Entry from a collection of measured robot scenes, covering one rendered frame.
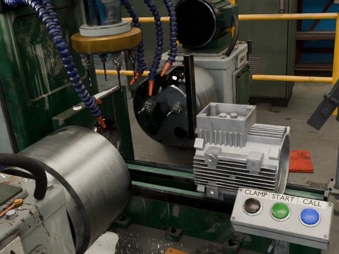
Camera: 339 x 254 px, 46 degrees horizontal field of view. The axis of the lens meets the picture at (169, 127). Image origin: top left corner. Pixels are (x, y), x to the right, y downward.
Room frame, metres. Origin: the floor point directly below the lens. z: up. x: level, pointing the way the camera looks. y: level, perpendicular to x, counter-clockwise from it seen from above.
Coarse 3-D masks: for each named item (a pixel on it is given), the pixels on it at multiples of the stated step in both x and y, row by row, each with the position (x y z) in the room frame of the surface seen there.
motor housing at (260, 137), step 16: (256, 128) 0.88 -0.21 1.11; (272, 128) 0.87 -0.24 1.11; (208, 144) 0.88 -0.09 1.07; (256, 144) 0.84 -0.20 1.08; (272, 144) 0.82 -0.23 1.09; (288, 144) 0.91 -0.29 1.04; (224, 160) 0.83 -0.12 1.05; (240, 160) 0.81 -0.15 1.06; (272, 160) 0.80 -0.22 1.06; (288, 160) 0.91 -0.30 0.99; (208, 176) 0.84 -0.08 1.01; (224, 176) 0.82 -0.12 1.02; (240, 176) 0.80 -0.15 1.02; (256, 176) 0.79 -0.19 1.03; (272, 176) 0.77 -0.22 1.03; (224, 192) 0.83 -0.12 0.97; (272, 192) 0.78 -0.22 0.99
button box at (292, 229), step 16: (240, 192) 0.65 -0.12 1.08; (256, 192) 0.64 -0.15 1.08; (240, 208) 0.62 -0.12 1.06; (304, 208) 0.59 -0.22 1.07; (320, 208) 0.58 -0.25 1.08; (240, 224) 0.61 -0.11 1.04; (256, 224) 0.59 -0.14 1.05; (272, 224) 0.58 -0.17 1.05; (288, 224) 0.57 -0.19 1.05; (304, 224) 0.56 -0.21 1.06; (320, 224) 0.56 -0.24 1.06; (288, 240) 0.58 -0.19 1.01; (304, 240) 0.56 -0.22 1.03; (320, 240) 0.54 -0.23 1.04
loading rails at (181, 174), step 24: (144, 168) 1.08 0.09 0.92; (168, 168) 1.06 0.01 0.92; (192, 168) 1.04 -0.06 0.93; (144, 192) 0.95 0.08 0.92; (168, 192) 0.92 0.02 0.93; (192, 192) 0.92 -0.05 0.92; (288, 192) 0.88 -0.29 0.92; (312, 192) 0.88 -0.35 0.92; (120, 216) 0.99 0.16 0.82; (144, 216) 0.95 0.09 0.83; (168, 216) 0.92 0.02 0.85; (192, 216) 0.89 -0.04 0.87; (216, 216) 0.85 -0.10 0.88; (216, 240) 0.86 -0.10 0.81; (240, 240) 0.83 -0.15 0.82; (264, 240) 0.80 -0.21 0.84
